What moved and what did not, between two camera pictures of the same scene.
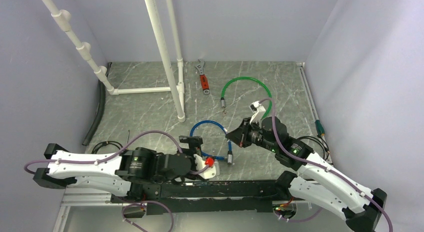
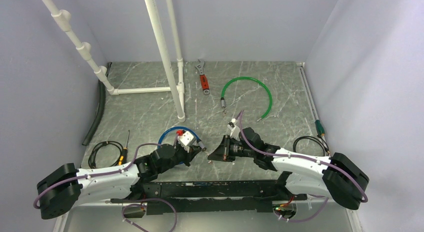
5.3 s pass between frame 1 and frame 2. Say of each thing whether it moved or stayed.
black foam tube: stayed
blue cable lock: moved
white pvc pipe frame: stayed
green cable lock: stayed
